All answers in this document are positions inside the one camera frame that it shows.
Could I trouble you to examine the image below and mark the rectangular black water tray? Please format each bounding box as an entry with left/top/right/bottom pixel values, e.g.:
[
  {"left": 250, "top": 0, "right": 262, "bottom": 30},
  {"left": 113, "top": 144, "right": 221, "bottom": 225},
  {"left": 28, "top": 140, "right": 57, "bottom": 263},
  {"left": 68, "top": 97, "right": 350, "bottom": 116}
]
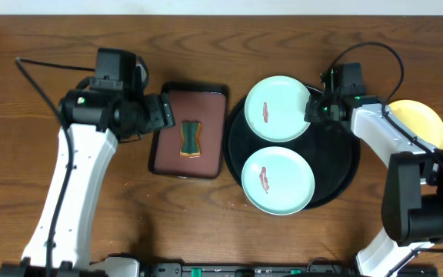
[{"left": 148, "top": 82, "right": 228, "bottom": 179}]

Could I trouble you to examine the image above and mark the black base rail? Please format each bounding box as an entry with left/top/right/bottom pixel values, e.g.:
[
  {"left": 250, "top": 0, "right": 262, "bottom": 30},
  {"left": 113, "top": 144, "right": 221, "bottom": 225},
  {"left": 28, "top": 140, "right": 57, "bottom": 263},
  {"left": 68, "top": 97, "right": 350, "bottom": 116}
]
[{"left": 90, "top": 252, "right": 438, "bottom": 277}]

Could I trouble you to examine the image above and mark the green yellow sponge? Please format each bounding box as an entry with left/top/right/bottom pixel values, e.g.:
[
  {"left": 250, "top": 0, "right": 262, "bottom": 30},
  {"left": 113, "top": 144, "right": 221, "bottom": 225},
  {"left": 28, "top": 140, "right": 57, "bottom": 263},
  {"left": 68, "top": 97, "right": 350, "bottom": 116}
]
[{"left": 180, "top": 122, "right": 202, "bottom": 158}]

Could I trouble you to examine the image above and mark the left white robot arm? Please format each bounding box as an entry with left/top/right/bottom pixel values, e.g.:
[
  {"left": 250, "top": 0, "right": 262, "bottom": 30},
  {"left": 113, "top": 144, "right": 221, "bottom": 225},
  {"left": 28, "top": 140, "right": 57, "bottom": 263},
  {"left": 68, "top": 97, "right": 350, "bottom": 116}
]
[{"left": 0, "top": 88, "right": 175, "bottom": 276}]

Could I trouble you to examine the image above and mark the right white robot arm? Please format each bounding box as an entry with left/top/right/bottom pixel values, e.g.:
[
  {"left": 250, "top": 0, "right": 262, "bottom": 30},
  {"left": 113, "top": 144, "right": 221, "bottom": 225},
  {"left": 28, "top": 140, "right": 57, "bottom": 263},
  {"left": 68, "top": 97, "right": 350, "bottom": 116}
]
[{"left": 305, "top": 95, "right": 443, "bottom": 276}]

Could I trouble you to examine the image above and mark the round black tray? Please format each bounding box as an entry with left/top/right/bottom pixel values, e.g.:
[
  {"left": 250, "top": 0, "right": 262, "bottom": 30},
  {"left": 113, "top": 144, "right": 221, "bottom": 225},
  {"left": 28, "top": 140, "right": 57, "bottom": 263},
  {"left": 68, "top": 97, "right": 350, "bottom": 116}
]
[{"left": 222, "top": 99, "right": 361, "bottom": 209}]

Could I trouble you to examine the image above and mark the yellow plate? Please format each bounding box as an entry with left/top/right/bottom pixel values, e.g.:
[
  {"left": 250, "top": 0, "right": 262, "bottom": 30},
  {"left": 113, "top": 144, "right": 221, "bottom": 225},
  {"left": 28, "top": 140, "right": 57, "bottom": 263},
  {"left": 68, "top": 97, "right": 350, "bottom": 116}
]
[{"left": 389, "top": 100, "right": 443, "bottom": 149}]

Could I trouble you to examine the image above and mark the green plate with stain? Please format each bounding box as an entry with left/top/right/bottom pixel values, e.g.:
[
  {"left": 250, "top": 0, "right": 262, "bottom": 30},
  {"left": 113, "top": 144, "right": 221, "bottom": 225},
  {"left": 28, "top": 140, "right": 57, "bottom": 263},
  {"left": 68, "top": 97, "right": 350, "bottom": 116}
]
[{"left": 244, "top": 75, "right": 311, "bottom": 143}]

